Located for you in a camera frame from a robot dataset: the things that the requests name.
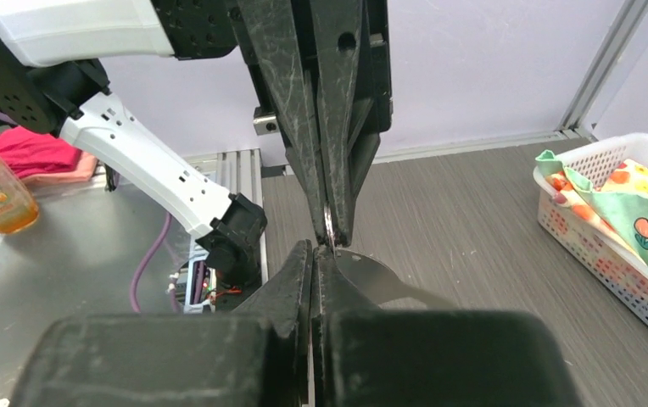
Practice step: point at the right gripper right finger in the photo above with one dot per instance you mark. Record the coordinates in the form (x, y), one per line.
(441, 355)

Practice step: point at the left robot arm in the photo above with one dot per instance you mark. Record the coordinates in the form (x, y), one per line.
(52, 82)

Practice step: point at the metal key organizer plate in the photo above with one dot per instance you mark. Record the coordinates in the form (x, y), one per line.
(374, 279)

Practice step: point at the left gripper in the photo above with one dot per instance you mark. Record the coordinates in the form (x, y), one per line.
(321, 71)

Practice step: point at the floral cloth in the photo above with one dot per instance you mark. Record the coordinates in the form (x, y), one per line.
(618, 209)

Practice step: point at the pink cloth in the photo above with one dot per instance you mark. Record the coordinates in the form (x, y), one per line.
(44, 160)

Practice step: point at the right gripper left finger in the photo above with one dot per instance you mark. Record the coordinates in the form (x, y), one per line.
(245, 357)

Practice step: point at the white plastic basket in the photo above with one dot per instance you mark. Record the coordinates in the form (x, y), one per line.
(623, 273)

